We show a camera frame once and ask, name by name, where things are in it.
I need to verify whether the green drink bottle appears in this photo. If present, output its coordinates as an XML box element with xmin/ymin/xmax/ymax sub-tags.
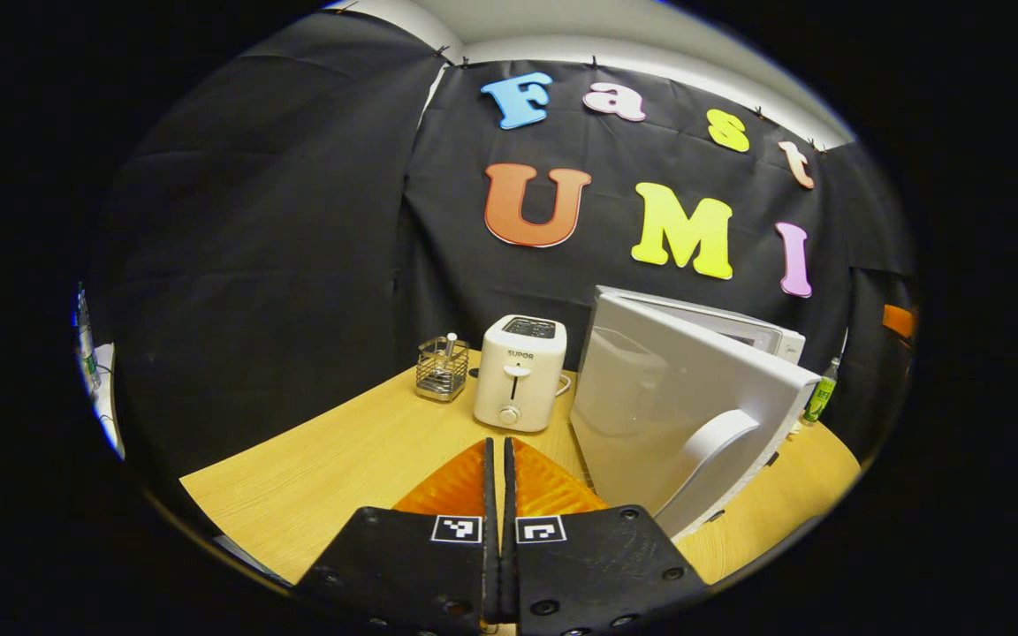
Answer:
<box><xmin>801</xmin><ymin>355</ymin><xmax>841</xmax><ymax>428</ymax></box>

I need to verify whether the white toaster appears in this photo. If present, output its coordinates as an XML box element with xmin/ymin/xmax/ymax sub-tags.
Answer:
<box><xmin>474</xmin><ymin>315</ymin><xmax>568</xmax><ymax>434</ymax></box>

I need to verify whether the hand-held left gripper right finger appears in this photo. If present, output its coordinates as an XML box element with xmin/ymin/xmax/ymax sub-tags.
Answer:
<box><xmin>502</xmin><ymin>437</ymin><xmax>709</xmax><ymax>635</ymax></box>

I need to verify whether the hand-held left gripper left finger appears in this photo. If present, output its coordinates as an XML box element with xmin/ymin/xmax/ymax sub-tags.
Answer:
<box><xmin>297</xmin><ymin>437</ymin><xmax>501</xmax><ymax>635</ymax></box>

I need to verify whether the white microwave oven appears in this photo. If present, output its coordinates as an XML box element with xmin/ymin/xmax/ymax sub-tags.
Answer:
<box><xmin>569</xmin><ymin>285</ymin><xmax>821</xmax><ymax>541</ymax></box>

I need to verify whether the metal wire basket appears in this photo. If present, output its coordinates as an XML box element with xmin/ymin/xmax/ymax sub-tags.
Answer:
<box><xmin>414</xmin><ymin>333</ymin><xmax>471</xmax><ymax>403</ymax></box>

